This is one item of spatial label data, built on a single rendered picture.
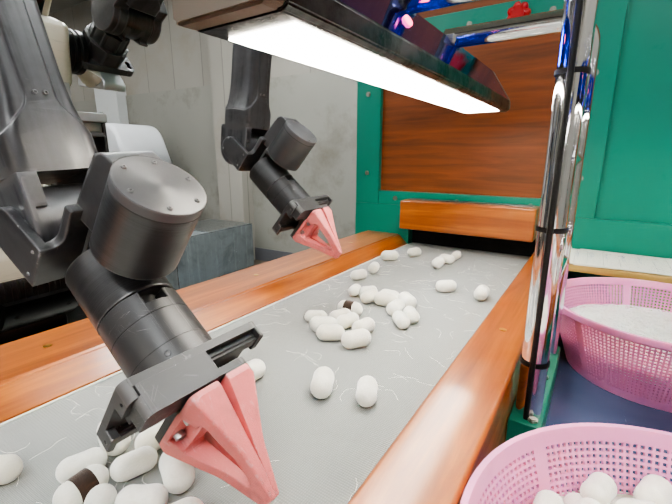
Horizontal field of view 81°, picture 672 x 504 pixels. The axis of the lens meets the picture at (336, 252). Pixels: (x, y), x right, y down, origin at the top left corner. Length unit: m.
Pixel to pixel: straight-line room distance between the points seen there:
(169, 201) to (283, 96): 3.30
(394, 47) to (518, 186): 0.66
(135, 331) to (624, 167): 0.88
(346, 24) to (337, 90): 2.97
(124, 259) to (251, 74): 0.48
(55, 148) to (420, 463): 0.33
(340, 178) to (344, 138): 0.31
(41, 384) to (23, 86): 0.27
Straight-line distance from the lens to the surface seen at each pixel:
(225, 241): 3.39
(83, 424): 0.43
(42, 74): 0.37
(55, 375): 0.49
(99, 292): 0.31
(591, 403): 0.59
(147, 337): 0.28
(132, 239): 0.26
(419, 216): 0.96
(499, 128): 0.98
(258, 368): 0.42
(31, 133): 0.35
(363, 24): 0.32
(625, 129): 0.96
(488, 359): 0.44
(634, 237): 0.96
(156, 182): 0.27
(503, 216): 0.91
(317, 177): 3.33
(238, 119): 0.70
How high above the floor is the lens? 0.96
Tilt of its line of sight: 14 degrees down
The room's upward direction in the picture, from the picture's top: straight up
